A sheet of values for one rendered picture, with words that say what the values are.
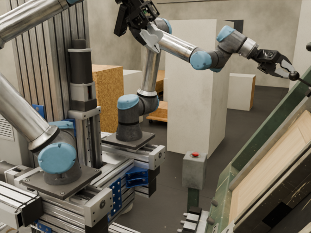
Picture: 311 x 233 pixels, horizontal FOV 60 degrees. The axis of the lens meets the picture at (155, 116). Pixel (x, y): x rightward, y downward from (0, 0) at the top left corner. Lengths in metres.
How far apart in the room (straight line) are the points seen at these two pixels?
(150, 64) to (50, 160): 0.77
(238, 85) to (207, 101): 2.69
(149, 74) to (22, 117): 0.77
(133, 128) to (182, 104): 2.14
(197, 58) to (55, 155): 0.64
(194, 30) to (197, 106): 0.93
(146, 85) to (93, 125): 0.37
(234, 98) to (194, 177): 4.67
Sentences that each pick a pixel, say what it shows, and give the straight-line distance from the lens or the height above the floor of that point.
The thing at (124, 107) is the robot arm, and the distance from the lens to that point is 1.43.
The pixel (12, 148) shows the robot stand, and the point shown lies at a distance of 1.56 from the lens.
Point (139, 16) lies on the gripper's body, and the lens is 0.88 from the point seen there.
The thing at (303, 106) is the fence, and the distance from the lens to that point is 1.21.
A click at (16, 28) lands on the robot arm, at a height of 1.61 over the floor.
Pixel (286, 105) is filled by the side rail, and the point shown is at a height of 1.27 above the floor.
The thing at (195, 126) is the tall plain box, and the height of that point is 0.42.
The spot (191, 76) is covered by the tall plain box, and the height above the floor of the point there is 1.08.
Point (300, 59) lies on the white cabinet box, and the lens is 4.71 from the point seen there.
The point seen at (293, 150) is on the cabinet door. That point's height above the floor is 1.21.
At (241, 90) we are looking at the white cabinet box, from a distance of 6.07.
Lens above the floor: 1.60
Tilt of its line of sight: 17 degrees down
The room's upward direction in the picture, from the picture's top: straight up
